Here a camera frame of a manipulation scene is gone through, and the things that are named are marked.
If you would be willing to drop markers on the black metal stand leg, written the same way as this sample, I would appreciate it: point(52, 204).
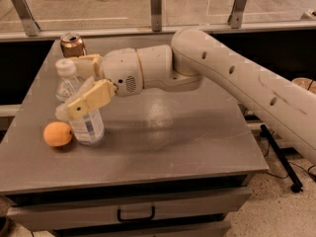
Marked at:
point(296, 184)

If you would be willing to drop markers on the crushed gold soda can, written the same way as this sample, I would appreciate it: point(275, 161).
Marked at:
point(72, 45)

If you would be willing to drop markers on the metal railing bracket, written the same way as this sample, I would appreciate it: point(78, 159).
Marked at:
point(29, 24)
point(236, 16)
point(156, 15)

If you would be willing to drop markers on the grey drawer with black handle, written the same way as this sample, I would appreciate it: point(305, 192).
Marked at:
point(197, 206)

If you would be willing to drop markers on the right metal railing bracket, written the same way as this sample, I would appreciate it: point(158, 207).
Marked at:
point(236, 16)

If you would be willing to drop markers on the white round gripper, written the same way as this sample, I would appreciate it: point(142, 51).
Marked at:
point(120, 69)

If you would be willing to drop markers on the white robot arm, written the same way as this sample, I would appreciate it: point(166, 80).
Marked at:
point(287, 108)

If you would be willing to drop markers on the orange fruit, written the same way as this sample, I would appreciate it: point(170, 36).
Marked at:
point(57, 134)

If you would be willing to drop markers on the clear plastic water bottle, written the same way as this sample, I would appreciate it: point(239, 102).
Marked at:
point(88, 129)

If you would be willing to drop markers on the middle metal railing bracket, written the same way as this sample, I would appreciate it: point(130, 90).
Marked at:
point(156, 15)

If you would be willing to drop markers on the left metal railing bracket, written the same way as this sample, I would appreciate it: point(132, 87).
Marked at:
point(29, 24)

